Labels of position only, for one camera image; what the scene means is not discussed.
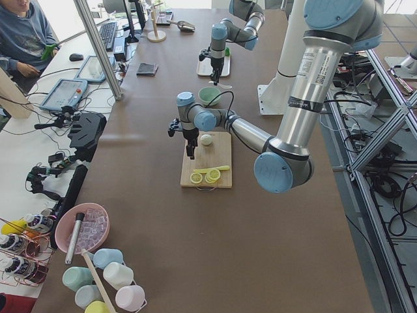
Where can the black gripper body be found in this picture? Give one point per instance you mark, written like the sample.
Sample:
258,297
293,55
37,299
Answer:
215,63
189,134

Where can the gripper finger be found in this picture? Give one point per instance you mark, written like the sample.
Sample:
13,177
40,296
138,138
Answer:
216,77
189,151
213,76
192,150

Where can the white ceramic soup spoon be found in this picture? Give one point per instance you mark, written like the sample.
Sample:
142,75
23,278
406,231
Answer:
220,85

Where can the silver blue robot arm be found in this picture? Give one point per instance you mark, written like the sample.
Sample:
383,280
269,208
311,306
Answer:
283,161
247,37

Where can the mint green bowl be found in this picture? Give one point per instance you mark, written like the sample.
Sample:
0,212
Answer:
209,96

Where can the pink bowl with ice cubes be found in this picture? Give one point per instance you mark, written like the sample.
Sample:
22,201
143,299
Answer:
93,232

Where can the cream rabbit serving tray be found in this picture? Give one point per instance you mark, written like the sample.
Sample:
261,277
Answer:
204,67

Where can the bamboo cutting board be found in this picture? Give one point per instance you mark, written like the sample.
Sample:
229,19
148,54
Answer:
218,153

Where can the single lemon slice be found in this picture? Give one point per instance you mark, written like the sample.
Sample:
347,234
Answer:
196,178

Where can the stacked lemon slices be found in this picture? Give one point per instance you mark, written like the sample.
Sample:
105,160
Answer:
212,176

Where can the yellow plastic knife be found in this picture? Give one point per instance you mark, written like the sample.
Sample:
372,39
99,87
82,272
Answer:
206,170

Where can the wooden mug stand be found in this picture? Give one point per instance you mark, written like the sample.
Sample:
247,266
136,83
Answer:
156,35

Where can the grey folded cloth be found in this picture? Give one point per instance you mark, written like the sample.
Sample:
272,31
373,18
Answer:
147,69

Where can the dark small tray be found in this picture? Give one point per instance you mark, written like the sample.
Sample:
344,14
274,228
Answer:
163,18

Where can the black plastic device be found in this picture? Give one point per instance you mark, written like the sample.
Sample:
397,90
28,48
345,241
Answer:
85,132

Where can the black keyboard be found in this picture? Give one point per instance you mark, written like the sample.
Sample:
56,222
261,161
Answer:
107,34

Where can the black long bar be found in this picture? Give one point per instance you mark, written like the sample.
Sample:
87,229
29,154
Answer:
69,200

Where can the rear teach pendant tablet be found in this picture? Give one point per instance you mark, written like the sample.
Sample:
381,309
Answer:
91,70

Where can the teach pendant tablet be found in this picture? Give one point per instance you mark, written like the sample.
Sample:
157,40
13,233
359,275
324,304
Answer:
65,92
91,70

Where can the metal cylinder tool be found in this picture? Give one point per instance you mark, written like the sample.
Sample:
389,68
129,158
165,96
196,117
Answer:
75,233

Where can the front teach pendant tablet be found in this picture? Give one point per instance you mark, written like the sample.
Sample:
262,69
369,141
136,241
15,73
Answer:
65,92

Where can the black computer mouse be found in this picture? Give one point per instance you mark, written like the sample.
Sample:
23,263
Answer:
76,57

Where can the light blue plastic cup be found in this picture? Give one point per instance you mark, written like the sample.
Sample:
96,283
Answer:
105,256

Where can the white plastic cup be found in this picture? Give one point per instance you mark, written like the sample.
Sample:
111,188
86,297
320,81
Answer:
118,275

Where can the pink plastic cup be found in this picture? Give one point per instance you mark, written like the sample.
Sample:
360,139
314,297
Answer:
130,298

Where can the mint green plastic cup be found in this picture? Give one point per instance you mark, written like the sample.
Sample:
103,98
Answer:
76,277

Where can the pale blue plastic cup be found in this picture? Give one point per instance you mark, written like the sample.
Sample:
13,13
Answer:
86,295

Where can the wooden stick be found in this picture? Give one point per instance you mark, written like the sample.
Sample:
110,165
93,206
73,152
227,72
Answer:
98,281

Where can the yellow plastic cup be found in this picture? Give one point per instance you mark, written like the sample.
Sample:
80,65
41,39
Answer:
97,307

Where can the person in blue hoodie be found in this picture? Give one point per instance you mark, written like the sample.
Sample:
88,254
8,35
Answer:
27,40

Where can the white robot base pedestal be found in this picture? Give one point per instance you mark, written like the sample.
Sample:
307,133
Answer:
273,97

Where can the aluminium frame post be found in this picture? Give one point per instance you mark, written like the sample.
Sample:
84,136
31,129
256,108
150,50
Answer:
98,47

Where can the aluminium frame rail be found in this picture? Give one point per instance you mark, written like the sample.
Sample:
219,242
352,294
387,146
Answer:
369,120

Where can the copper wire bottle rack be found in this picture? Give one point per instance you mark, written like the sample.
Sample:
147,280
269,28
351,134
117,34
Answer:
25,254

